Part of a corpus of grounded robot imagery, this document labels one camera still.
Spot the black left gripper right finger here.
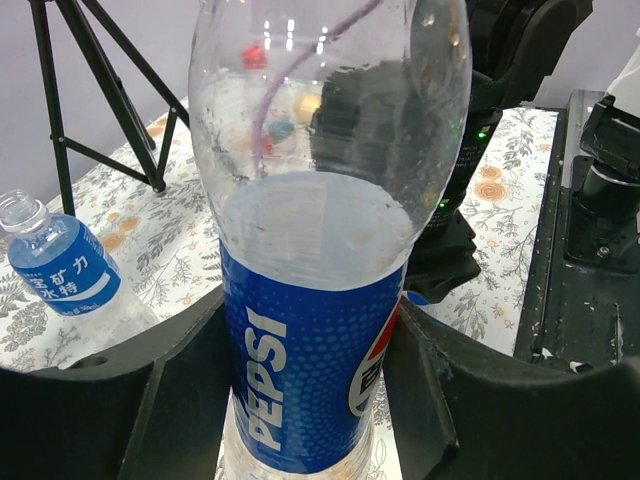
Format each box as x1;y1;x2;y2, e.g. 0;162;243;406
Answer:
384;299;639;479

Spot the Pepsi label clear bottle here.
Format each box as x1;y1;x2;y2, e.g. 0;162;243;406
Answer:
188;1;472;479

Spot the black music stand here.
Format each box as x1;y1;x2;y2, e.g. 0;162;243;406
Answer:
27;0;191;219

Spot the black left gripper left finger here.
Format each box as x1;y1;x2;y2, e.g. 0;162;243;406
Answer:
1;289;230;479

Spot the red bottle cap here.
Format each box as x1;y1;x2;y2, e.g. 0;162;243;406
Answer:
242;45;267;71

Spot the blue label water bottle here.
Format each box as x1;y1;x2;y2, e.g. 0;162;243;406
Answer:
1;190;159;350

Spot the red label clear bottle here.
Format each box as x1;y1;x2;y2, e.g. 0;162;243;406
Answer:
240;42;270;159

